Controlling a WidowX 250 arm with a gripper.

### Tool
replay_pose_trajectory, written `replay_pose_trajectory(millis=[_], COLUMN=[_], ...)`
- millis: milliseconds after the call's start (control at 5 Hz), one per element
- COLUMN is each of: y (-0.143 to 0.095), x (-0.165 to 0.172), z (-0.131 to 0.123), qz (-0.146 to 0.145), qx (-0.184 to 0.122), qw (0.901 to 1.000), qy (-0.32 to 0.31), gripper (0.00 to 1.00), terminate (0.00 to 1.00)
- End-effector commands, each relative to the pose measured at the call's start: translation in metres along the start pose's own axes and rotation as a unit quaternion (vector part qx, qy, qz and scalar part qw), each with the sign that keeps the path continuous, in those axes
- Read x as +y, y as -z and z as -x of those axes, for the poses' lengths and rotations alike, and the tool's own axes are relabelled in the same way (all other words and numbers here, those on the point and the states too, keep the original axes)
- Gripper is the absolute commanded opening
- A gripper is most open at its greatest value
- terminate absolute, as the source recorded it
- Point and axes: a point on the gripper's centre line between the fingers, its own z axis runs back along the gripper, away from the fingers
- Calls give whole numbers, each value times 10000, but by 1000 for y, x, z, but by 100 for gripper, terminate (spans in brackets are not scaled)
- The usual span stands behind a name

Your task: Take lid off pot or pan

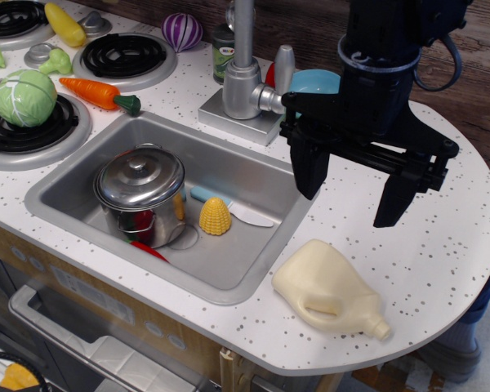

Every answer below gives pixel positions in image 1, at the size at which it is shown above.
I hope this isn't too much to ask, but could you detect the red toy chili pepper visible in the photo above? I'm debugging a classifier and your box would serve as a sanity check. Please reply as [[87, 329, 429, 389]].
[[128, 241, 168, 263]]

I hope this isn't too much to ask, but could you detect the back right stove burner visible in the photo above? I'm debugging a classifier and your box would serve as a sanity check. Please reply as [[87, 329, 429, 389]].
[[73, 33, 177, 92]]

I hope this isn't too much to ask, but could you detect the yellow toy corn piece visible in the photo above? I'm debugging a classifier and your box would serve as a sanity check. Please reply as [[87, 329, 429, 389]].
[[198, 197, 232, 236]]

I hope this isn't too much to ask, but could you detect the silver toy faucet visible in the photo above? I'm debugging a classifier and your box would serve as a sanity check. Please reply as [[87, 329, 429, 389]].
[[198, 0, 296, 145]]

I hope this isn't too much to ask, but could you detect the silver stove knob rear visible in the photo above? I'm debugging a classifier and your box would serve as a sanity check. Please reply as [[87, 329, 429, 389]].
[[78, 11, 112, 38]]

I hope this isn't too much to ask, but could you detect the red toy behind faucet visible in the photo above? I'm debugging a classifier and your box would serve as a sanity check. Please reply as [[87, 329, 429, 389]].
[[265, 62, 275, 88]]

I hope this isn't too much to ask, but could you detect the purple striped toy onion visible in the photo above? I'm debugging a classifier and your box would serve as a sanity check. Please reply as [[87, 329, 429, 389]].
[[161, 13, 203, 53]]

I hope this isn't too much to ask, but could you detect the silver stove knob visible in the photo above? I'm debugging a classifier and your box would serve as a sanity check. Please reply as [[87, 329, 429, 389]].
[[24, 42, 56, 69], [78, 11, 112, 38]]

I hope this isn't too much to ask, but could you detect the silver toy sink basin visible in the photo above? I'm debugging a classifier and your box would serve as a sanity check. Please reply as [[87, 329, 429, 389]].
[[24, 113, 311, 305]]

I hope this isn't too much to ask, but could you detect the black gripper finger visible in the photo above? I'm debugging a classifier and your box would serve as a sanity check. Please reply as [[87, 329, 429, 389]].
[[289, 122, 329, 200], [373, 175, 421, 228]]

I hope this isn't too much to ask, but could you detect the green toy broccoli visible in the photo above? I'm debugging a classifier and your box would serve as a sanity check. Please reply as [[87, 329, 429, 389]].
[[38, 48, 73, 75]]

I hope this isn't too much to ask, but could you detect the green toy cabbage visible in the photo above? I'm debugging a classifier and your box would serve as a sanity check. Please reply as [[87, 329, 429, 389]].
[[0, 69, 58, 127]]

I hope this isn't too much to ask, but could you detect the stove burner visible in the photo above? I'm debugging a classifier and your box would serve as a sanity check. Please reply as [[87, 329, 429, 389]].
[[0, 1, 56, 51], [0, 94, 92, 172], [73, 33, 177, 92]]

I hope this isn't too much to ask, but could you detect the orange toy carrot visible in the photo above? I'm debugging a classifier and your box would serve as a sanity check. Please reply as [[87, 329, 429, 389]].
[[59, 78, 141, 116]]

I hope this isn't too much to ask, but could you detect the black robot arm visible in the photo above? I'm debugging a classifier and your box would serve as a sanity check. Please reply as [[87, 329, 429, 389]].
[[281, 1, 468, 228]]

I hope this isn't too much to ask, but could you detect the back left stove burner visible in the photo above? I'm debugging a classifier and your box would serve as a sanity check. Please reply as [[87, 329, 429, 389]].
[[0, 1, 56, 51]]

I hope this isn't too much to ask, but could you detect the blue toy bowl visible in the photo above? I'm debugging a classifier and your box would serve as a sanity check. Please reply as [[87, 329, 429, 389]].
[[288, 69, 341, 95]]

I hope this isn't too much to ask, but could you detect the steel pot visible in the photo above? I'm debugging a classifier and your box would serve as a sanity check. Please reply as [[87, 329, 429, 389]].
[[94, 182, 186, 247]]

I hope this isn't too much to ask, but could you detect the steel pot lid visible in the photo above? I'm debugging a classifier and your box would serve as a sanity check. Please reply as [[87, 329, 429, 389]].
[[93, 144, 185, 211]]

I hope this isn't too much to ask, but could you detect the silver oven door handle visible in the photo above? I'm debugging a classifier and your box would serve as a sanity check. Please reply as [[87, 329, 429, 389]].
[[8, 285, 217, 391]]

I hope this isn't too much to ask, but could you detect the cream toy detergent jug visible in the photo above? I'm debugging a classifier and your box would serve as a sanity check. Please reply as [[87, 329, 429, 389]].
[[272, 239, 391, 341]]

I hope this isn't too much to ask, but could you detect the person leg with shoe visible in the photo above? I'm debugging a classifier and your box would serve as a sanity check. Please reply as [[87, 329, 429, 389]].
[[416, 161, 490, 384]]

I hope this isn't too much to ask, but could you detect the yellow toy in basket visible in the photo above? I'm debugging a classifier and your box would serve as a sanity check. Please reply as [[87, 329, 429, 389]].
[[0, 363, 39, 391]]

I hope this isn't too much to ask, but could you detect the green toy spice jar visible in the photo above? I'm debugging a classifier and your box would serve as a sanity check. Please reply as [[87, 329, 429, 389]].
[[212, 24, 234, 84]]

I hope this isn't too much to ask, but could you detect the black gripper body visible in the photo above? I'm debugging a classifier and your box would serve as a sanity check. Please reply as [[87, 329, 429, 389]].
[[281, 61, 459, 191]]

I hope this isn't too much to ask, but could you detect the yellow toy squash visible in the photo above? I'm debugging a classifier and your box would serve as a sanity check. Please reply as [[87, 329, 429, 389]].
[[44, 2, 87, 47]]

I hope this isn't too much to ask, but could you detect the blue handled toy knife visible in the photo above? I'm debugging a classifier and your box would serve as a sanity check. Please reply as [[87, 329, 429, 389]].
[[190, 186, 274, 228]]

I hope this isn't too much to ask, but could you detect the front left stove burner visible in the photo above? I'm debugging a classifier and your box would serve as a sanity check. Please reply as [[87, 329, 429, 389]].
[[0, 94, 92, 172]]

